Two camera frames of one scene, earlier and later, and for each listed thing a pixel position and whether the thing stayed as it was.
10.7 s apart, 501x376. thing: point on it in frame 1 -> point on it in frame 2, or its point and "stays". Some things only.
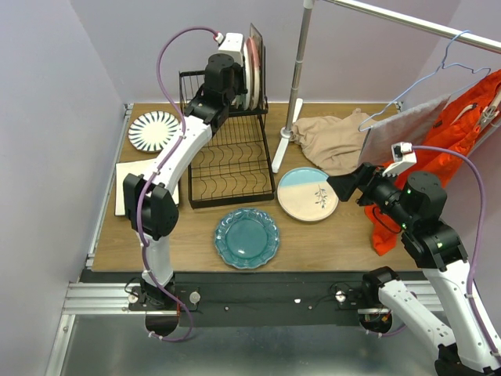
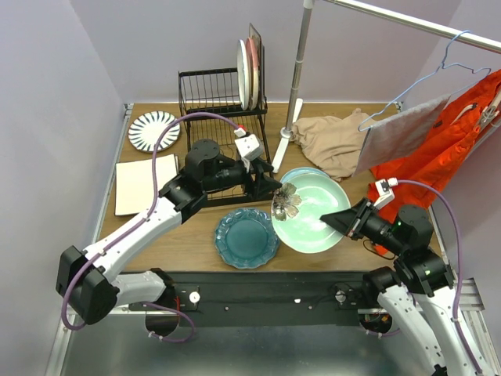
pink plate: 254,73 stays
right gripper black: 366,179 -> 351,221
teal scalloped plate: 246,238 stays
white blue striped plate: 152,131 stays
